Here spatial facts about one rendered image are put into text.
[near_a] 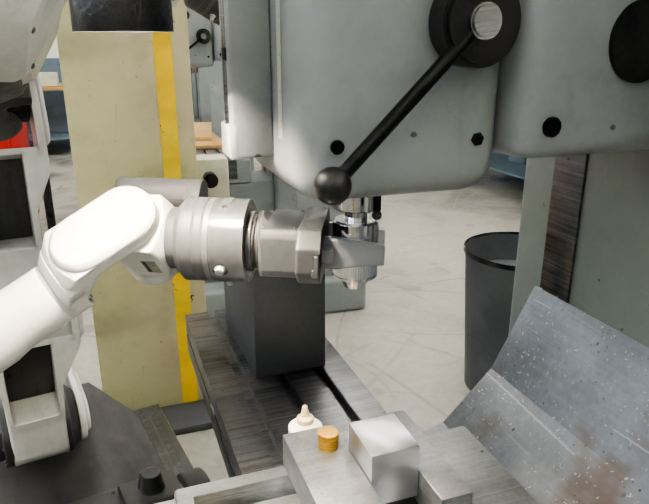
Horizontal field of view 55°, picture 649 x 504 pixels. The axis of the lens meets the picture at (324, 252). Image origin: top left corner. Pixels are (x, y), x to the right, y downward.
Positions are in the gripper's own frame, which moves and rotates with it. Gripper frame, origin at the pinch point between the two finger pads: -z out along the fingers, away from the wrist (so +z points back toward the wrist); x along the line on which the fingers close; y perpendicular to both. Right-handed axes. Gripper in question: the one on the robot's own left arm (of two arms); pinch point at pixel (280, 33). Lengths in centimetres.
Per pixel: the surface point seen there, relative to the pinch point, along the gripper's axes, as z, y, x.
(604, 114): 0, -36, 66
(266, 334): -5, -56, 9
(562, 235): -28, -35, 44
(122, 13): 38, -43, 53
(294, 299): -7, -50, 12
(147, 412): -31, -75, -88
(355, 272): 8, -52, 45
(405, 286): -215, 21, -182
